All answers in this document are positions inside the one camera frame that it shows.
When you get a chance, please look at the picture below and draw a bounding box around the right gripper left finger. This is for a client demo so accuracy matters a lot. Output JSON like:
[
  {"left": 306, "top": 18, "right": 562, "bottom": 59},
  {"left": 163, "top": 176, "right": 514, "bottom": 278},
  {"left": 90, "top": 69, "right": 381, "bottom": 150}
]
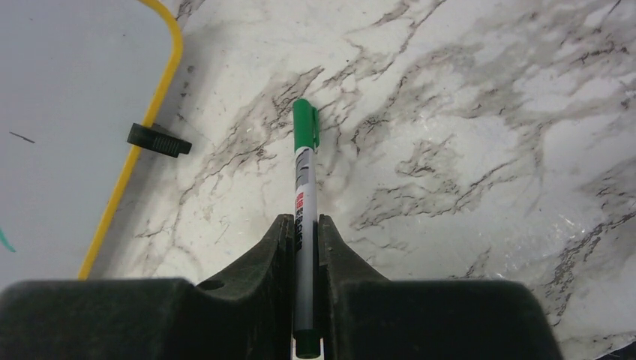
[{"left": 1, "top": 214, "right": 293, "bottom": 359}]

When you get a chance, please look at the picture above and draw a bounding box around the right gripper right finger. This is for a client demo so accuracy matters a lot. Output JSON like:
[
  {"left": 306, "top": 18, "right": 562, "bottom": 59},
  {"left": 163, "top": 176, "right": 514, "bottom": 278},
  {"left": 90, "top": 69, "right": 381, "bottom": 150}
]
[{"left": 317, "top": 215, "right": 562, "bottom": 359}]

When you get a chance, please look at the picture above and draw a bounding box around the white green marker pen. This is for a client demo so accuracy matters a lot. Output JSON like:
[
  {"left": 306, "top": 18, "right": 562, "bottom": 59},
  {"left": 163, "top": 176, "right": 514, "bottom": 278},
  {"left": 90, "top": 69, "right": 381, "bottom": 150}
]
[{"left": 293, "top": 146, "right": 321, "bottom": 359}]

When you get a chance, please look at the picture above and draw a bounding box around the green marker cap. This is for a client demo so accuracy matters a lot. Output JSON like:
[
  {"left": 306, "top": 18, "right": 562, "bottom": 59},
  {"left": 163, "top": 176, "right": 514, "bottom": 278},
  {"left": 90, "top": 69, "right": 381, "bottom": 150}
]
[{"left": 292, "top": 98, "right": 320, "bottom": 151}]

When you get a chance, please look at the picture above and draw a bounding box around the yellow framed whiteboard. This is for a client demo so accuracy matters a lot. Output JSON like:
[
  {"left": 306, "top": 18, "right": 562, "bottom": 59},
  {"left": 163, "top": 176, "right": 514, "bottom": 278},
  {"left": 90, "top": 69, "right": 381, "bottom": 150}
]
[{"left": 1, "top": 1, "right": 183, "bottom": 287}]

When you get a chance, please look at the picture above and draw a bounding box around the wire whiteboard stand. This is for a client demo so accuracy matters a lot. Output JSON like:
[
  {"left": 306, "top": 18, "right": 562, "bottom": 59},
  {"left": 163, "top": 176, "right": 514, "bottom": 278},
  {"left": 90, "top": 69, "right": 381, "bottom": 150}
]
[{"left": 127, "top": 123, "right": 192, "bottom": 158}]

